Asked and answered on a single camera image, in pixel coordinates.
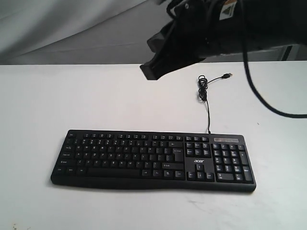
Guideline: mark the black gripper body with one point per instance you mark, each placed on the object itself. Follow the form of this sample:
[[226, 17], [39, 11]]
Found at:
[[216, 21]]

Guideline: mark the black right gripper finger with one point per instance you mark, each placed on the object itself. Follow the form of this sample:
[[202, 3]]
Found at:
[[165, 61]]

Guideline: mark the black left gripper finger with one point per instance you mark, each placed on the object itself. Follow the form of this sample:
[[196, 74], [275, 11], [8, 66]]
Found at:
[[166, 38]]

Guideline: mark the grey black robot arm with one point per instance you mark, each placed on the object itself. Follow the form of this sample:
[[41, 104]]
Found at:
[[273, 23]]

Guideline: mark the black acer keyboard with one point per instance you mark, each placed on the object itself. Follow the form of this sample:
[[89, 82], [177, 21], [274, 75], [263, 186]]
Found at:
[[132, 160]]

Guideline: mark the black tripod stand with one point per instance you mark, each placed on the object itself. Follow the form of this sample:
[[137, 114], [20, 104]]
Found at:
[[287, 53]]

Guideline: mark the grey backdrop cloth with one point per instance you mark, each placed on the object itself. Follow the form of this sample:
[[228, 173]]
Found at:
[[79, 31]]

